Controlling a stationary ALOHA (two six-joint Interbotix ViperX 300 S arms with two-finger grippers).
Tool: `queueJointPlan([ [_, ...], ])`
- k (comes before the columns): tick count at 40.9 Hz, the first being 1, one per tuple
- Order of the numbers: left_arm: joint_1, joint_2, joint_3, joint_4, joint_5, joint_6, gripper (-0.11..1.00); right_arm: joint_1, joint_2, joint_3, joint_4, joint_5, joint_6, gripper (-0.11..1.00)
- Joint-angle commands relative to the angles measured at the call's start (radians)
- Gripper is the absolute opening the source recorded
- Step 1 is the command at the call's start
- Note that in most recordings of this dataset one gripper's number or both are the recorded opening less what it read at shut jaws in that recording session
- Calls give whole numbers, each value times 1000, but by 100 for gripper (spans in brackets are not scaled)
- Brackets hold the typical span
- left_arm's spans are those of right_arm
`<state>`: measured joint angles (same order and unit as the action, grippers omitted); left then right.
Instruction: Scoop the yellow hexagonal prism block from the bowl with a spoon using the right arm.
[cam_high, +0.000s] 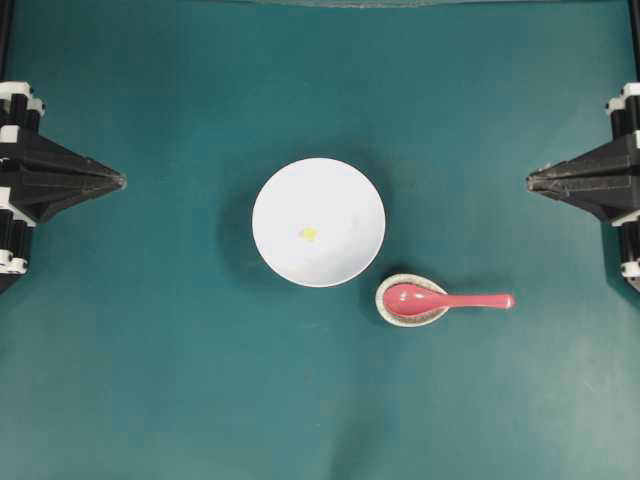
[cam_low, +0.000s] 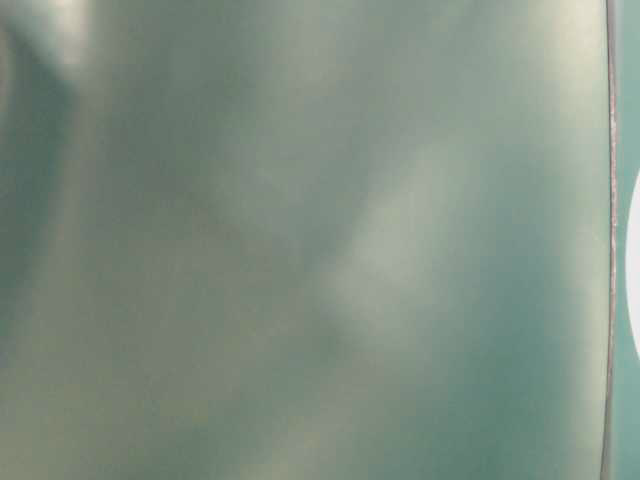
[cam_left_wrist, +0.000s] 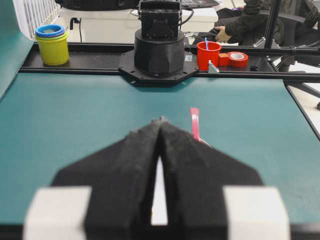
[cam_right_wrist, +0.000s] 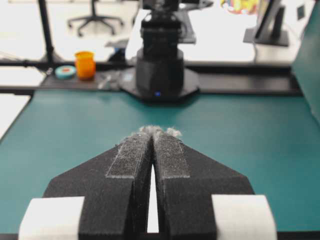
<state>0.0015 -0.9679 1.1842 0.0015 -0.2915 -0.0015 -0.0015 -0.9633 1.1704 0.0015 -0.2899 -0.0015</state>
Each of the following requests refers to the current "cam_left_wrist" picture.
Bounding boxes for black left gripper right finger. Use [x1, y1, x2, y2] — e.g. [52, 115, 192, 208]
[158, 117, 292, 240]

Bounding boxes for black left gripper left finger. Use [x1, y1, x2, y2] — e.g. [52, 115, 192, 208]
[23, 119, 161, 240]

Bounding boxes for red plastic spoon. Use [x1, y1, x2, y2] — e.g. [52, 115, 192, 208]
[189, 107, 210, 147]

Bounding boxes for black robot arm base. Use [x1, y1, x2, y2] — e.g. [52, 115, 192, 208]
[118, 0, 199, 85]

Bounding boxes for red tape roll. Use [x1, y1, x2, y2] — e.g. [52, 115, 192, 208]
[218, 51, 249, 68]

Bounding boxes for red plastic cup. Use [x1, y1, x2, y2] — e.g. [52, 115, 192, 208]
[196, 41, 222, 71]

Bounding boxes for blue straw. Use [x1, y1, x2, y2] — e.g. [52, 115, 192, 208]
[204, 37, 209, 50]

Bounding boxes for stacked coloured plastic cups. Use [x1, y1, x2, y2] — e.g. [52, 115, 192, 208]
[35, 24, 69, 66]

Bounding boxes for seated person in dark clothes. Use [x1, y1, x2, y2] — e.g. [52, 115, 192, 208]
[193, 0, 320, 46]

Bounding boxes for black office chair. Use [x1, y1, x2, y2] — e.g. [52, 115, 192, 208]
[257, 9, 320, 111]

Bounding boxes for silver corner bracket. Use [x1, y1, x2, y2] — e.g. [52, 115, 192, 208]
[208, 60, 220, 74]

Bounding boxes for black cable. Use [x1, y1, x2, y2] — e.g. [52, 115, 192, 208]
[69, 17, 83, 43]

